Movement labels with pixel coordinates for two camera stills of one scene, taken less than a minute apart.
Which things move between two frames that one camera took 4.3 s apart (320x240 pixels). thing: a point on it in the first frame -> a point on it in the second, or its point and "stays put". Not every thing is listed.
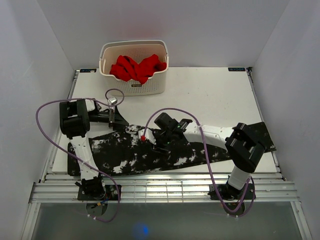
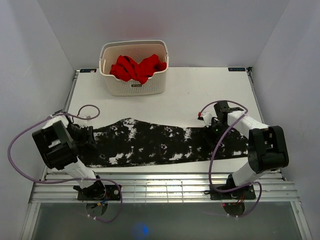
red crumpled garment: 128,69 stays put
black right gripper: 158,146 -> 207,132
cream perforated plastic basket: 135,50 stays put
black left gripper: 115,120 -> 88,140
